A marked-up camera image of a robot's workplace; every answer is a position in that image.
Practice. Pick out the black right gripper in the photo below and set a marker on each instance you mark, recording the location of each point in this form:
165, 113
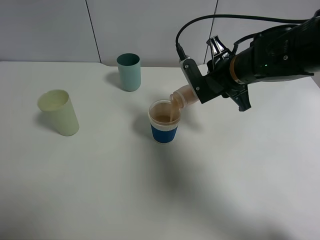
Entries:
227, 73

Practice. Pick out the clear drink bottle red label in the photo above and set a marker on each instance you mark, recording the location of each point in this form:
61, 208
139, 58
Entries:
183, 97

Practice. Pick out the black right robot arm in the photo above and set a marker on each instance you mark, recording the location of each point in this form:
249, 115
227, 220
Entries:
281, 53

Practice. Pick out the glass cup with blue sleeve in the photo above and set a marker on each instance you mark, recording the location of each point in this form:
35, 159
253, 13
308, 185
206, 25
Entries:
164, 120

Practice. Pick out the teal plastic cup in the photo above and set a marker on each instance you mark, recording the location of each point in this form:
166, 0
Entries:
129, 69

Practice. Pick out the pale yellow-green plastic cup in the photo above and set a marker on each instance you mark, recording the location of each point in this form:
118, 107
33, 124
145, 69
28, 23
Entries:
57, 106

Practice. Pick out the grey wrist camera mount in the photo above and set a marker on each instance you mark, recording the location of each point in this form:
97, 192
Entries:
204, 86

